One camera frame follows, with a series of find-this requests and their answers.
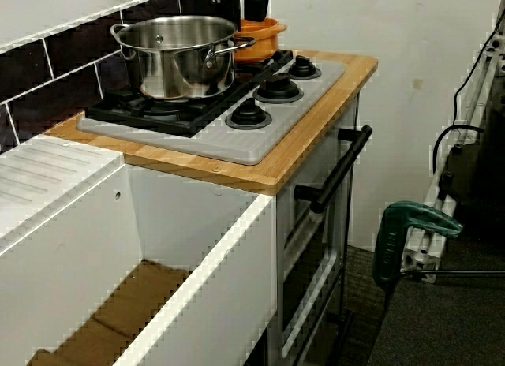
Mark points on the white sink basin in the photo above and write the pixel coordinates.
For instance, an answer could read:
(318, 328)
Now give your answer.
(221, 303)

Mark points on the stainless steel pot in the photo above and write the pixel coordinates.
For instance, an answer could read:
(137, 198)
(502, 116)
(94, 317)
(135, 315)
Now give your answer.
(177, 66)

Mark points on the brass screw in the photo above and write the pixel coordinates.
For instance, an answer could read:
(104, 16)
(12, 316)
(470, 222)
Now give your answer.
(216, 169)

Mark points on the brown cardboard sheet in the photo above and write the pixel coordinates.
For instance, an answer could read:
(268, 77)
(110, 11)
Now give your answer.
(118, 314)

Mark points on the black burner grate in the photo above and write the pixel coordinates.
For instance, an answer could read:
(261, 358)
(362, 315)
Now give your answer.
(276, 60)
(130, 113)

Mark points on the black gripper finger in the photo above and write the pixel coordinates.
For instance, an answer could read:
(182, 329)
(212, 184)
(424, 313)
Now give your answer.
(227, 3)
(256, 3)

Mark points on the grey stove top panel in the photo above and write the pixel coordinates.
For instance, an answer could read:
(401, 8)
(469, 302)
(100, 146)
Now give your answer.
(236, 145)

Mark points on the black equipment box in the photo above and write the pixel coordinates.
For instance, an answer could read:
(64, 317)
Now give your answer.
(485, 157)

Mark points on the orange plastic bowl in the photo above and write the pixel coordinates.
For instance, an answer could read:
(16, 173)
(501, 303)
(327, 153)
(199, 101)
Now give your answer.
(256, 46)

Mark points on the dark tile backsplash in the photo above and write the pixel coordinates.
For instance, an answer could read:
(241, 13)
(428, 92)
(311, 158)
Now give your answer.
(71, 46)

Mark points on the aluminium rail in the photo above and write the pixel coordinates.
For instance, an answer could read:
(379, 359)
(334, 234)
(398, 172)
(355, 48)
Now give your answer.
(477, 98)

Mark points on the grey oven door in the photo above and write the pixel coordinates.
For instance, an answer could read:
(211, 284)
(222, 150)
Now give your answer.
(331, 240)

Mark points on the black stove knob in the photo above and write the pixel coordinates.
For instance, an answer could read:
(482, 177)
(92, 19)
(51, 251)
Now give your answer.
(248, 115)
(304, 68)
(278, 90)

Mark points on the bamboo kitchen countertop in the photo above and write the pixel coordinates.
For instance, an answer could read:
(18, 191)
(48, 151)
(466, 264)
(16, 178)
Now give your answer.
(307, 145)

